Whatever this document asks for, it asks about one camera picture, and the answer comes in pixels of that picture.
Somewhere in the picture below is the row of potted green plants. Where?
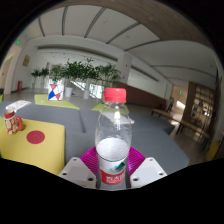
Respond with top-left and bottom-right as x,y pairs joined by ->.
30,58 -> 122,100

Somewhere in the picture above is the flat round red coaster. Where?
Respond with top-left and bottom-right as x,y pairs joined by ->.
26,130 -> 46,145

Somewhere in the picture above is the wooden shelf unit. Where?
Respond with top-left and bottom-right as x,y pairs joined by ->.
186,81 -> 218,134

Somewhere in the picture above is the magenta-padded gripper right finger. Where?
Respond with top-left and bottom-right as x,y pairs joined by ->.
126,146 -> 168,190

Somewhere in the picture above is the white red blue polyhedron box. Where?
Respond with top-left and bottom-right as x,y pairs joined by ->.
47,83 -> 64,102

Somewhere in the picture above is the long wooden bench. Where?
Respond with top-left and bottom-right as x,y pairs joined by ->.
151,108 -> 211,139

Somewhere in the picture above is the red and white mug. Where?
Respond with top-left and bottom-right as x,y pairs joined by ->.
3,107 -> 25,136

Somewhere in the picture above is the person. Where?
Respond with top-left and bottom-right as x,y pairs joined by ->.
166,96 -> 175,114

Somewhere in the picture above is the framed wall picture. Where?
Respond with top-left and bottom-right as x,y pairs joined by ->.
22,54 -> 32,68

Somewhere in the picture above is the clear water bottle red cap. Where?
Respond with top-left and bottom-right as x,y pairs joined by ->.
94,87 -> 133,191

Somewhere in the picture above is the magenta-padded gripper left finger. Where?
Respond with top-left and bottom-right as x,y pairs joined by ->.
58,146 -> 99,190

